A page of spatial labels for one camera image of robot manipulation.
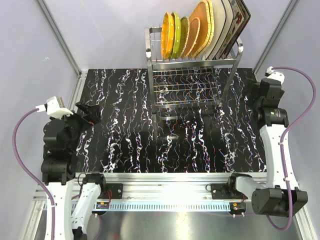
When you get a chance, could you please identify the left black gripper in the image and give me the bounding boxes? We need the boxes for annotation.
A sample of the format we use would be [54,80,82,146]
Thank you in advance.
[54,100,102,151]

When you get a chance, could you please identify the green polka-dot plate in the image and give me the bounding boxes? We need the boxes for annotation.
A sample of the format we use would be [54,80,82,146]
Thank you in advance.
[171,11,181,59]

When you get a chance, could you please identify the green-rimmed woven bamboo plate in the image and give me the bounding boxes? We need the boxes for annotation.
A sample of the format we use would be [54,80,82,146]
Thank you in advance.
[178,16,190,59]

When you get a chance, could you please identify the orange polka-dot plate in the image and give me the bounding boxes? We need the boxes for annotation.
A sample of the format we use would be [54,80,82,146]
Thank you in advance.
[161,12,175,60]

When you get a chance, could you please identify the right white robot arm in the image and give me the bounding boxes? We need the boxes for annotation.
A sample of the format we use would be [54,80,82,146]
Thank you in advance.
[226,73,308,218]

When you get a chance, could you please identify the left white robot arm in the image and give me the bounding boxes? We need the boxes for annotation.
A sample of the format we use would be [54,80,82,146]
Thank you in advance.
[41,102,108,240]

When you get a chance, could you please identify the steel two-tier dish rack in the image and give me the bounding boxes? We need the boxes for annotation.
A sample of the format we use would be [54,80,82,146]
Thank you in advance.
[144,26,244,114]

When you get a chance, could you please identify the floral patterned tray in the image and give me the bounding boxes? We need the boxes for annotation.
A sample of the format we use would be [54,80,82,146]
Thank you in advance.
[218,0,251,59]

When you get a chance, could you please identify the cream rectangular tray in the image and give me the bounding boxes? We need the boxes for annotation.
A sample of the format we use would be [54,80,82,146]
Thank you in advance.
[204,0,226,60]

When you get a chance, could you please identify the small round orange woven plate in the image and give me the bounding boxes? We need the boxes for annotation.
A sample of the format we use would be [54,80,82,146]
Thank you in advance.
[185,17,201,58]

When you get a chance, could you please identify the large orange woven tray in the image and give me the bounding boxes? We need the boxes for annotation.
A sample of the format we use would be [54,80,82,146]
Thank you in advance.
[189,0,211,58]

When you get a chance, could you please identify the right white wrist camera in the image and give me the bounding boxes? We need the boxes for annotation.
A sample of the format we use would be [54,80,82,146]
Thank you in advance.
[264,66,285,84]

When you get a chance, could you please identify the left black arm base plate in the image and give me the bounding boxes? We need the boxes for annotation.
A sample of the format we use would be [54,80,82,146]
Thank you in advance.
[99,183,124,200]

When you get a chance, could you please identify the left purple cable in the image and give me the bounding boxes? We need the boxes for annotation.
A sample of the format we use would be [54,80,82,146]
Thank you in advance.
[11,109,56,211]

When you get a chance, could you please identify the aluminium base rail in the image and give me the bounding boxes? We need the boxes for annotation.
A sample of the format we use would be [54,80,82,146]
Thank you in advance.
[32,171,303,201]

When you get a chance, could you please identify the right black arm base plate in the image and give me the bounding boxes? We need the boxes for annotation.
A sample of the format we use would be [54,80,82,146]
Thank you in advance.
[209,183,248,200]

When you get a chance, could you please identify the slotted white cable duct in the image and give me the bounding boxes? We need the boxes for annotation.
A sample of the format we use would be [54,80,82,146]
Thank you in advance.
[89,201,231,212]

